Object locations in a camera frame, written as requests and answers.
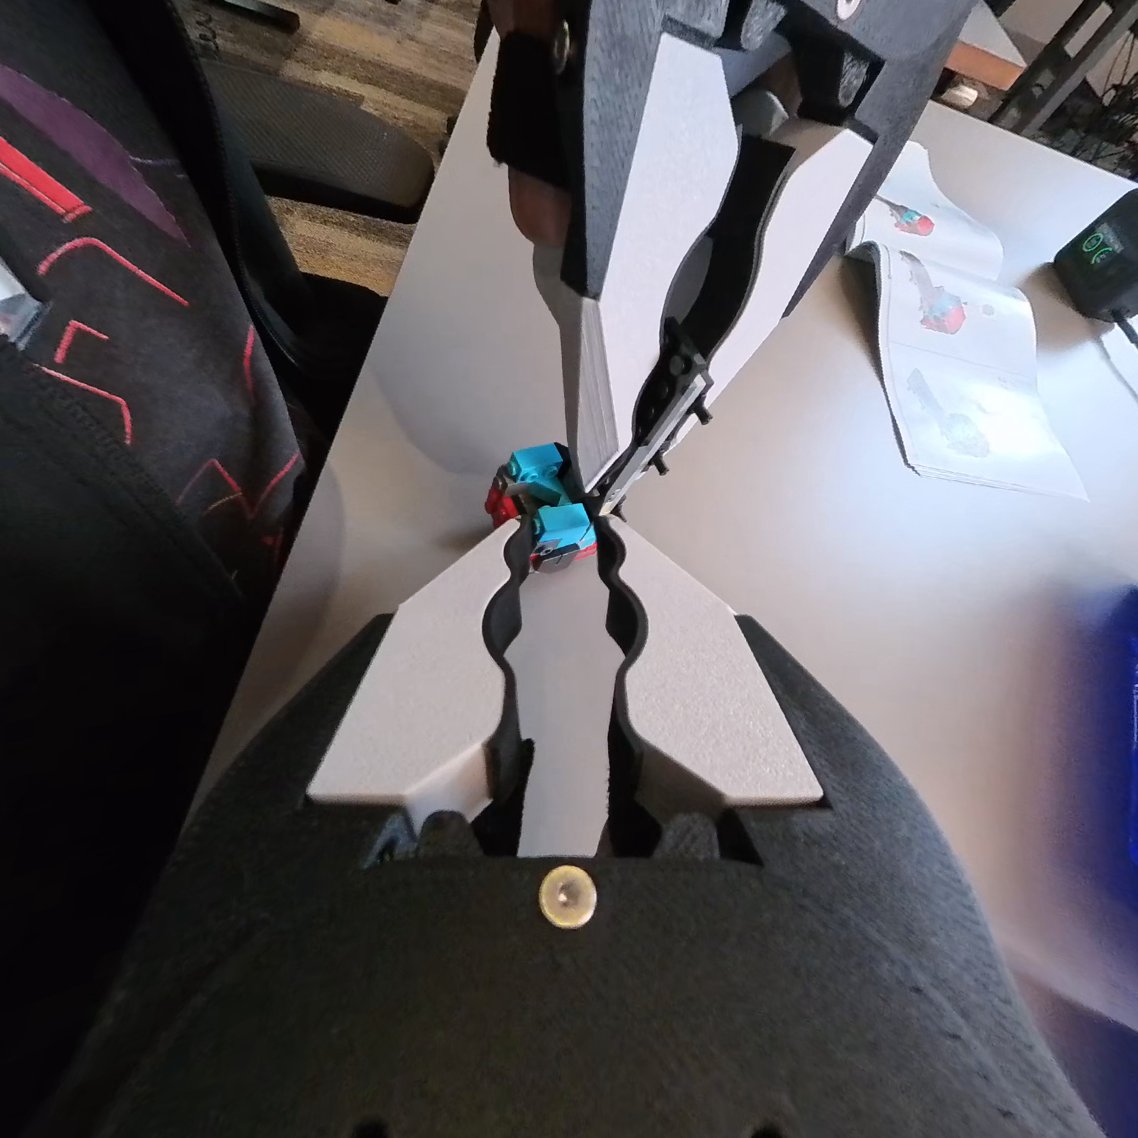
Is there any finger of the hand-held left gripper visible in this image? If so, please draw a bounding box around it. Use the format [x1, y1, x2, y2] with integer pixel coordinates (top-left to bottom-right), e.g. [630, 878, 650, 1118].
[603, 123, 879, 522]
[531, 38, 746, 489]

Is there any black power adapter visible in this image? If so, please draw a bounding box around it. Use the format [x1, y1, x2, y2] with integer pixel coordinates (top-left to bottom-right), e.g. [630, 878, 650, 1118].
[1052, 184, 1138, 327]

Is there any grey mesh office chair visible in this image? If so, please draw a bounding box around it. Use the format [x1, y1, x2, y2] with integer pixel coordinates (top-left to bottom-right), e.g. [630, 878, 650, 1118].
[198, 56, 439, 225]

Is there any person's left hand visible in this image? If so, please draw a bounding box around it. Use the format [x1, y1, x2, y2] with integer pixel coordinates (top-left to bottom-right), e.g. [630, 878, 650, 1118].
[489, 0, 571, 248]

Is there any background table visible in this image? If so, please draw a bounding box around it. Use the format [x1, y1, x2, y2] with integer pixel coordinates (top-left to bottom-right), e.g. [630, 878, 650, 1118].
[940, 0, 1036, 92]

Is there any black red printed garment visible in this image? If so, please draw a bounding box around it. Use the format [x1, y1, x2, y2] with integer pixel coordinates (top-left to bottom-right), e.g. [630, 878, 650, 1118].
[0, 0, 317, 623]

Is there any small turquoise toy brick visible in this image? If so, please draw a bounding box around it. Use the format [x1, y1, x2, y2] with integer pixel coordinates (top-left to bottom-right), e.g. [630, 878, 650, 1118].
[533, 503, 594, 558]

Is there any brick instruction booklet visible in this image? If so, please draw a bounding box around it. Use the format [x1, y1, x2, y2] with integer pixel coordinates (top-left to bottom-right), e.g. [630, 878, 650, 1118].
[842, 141, 1092, 501]

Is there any blue box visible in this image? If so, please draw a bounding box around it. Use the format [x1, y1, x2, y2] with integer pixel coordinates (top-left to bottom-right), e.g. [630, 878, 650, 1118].
[1052, 583, 1138, 890]

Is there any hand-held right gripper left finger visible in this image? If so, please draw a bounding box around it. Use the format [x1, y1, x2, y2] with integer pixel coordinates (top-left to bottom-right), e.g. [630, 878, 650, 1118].
[306, 520, 536, 832]

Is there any white desk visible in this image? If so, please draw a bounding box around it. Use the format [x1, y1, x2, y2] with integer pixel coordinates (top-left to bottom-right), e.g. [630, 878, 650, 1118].
[181, 27, 1138, 1037]

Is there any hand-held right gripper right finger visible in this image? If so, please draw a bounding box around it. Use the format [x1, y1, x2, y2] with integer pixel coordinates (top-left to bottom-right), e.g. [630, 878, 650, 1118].
[590, 518, 821, 842]

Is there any red turquoise grey brick model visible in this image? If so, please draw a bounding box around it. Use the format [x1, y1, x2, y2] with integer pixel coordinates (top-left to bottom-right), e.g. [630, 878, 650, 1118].
[483, 316, 718, 581]

